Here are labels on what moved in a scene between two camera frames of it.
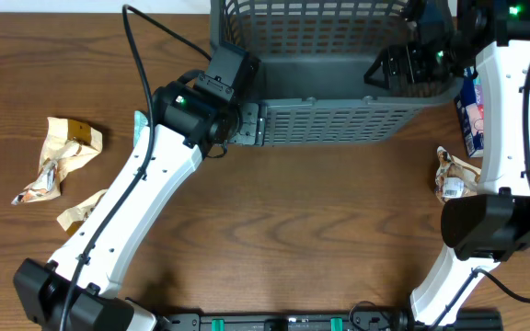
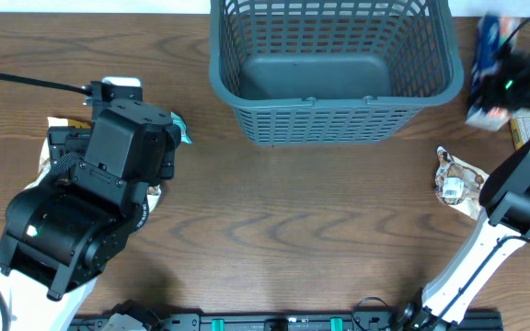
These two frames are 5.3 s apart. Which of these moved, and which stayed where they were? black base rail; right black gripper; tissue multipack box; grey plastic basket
Moved: tissue multipack box; right black gripper
Stayed: grey plastic basket; black base rail
